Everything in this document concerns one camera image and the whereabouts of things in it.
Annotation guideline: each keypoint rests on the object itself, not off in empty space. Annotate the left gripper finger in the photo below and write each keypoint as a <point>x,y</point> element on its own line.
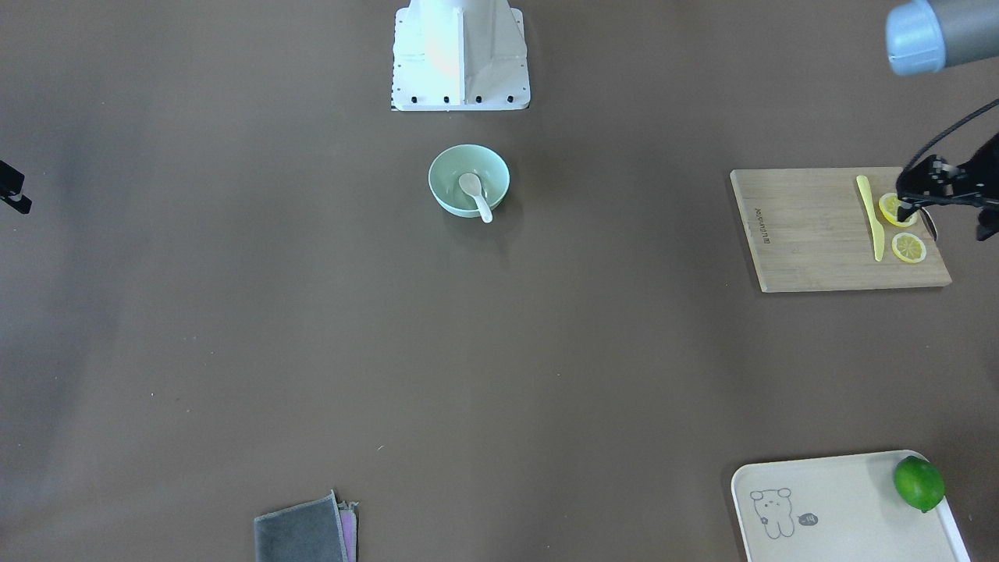
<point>916,183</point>
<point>908,210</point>

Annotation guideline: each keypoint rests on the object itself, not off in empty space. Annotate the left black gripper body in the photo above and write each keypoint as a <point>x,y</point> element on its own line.
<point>930,183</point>

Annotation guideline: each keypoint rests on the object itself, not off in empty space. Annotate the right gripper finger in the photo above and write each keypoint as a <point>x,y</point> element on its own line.
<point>11,189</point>

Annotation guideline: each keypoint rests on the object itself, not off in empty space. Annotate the white ceramic spoon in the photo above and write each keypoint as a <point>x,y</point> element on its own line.
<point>471,185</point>

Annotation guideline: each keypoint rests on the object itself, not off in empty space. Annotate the green ceramic bowl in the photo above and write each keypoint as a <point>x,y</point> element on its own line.
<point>446,169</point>

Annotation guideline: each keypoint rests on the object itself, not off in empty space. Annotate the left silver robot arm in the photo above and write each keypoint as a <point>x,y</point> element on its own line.
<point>927,37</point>

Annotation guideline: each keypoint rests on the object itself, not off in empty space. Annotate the lemon slice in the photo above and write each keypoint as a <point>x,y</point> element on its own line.
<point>908,248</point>
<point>889,206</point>

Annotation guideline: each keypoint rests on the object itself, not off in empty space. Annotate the yellow plastic knife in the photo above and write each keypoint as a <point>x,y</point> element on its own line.
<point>877,232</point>

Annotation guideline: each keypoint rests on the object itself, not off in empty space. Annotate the bamboo cutting board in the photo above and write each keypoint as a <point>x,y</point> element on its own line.
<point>807,232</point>

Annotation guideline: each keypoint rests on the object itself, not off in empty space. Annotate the green lime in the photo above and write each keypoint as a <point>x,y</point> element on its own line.
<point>919,483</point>

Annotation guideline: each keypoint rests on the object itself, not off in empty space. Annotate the cream rabbit tray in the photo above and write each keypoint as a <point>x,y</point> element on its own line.
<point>841,508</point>

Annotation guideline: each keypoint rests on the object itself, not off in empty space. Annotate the grey folded cloth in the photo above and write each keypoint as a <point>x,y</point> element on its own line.
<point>320,530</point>

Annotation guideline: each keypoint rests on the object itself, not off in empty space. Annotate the white pedestal column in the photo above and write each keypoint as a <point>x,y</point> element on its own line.
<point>467,56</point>

